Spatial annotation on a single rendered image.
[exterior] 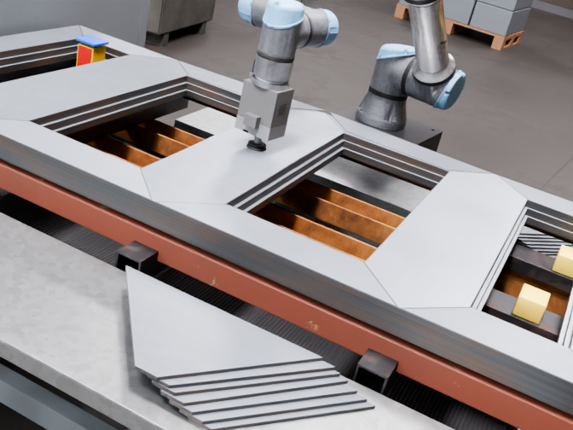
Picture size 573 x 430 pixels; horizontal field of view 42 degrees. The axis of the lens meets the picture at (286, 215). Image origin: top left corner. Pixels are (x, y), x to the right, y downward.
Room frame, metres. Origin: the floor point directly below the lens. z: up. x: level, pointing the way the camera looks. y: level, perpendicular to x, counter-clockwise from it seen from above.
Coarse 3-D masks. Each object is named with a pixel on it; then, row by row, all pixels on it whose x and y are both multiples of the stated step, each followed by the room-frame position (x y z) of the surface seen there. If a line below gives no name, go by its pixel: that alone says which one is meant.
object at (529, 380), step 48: (48, 48) 1.84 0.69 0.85; (144, 96) 1.67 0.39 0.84; (192, 96) 1.82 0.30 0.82; (240, 96) 1.79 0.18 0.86; (0, 144) 1.23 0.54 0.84; (336, 144) 1.65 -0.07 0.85; (96, 192) 1.15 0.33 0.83; (192, 240) 1.08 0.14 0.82; (240, 240) 1.05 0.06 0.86; (336, 288) 0.99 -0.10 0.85; (480, 288) 1.09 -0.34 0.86; (432, 336) 0.94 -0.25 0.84; (528, 384) 0.89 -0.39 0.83
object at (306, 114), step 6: (300, 114) 1.75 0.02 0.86; (306, 114) 1.76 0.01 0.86; (312, 114) 1.77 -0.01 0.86; (318, 114) 1.78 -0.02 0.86; (312, 120) 1.73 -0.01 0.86; (318, 120) 1.74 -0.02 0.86; (324, 120) 1.75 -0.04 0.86; (330, 120) 1.76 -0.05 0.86; (330, 126) 1.71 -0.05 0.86; (336, 126) 1.72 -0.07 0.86
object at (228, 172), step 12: (168, 156) 1.31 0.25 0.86; (180, 156) 1.32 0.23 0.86; (192, 156) 1.34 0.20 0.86; (204, 156) 1.35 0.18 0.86; (204, 168) 1.29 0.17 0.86; (216, 168) 1.31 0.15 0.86; (228, 168) 1.32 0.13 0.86; (240, 168) 1.33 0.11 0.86; (228, 180) 1.27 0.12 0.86; (240, 180) 1.28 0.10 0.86; (252, 180) 1.29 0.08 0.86; (264, 180) 1.31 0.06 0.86
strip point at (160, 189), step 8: (144, 176) 1.20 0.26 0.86; (152, 176) 1.21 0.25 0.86; (152, 184) 1.17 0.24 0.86; (160, 184) 1.18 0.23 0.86; (168, 184) 1.19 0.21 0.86; (176, 184) 1.20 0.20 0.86; (152, 192) 1.14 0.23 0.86; (160, 192) 1.15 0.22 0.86; (168, 192) 1.16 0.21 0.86; (176, 192) 1.17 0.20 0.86; (184, 192) 1.17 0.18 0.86; (192, 192) 1.18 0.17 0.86; (152, 200) 1.11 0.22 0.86; (160, 200) 1.12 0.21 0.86; (168, 200) 1.13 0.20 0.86; (176, 200) 1.13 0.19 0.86; (184, 200) 1.14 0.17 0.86; (192, 200) 1.15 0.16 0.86; (200, 200) 1.16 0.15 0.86; (208, 200) 1.16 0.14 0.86; (216, 200) 1.17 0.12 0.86
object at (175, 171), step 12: (144, 168) 1.23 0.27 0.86; (156, 168) 1.24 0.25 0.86; (168, 168) 1.26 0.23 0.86; (180, 168) 1.27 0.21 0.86; (192, 168) 1.28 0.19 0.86; (180, 180) 1.22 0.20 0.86; (192, 180) 1.23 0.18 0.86; (204, 180) 1.24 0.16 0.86; (216, 180) 1.25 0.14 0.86; (204, 192) 1.19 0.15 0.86; (216, 192) 1.20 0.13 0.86; (228, 192) 1.21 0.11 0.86; (240, 192) 1.23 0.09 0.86
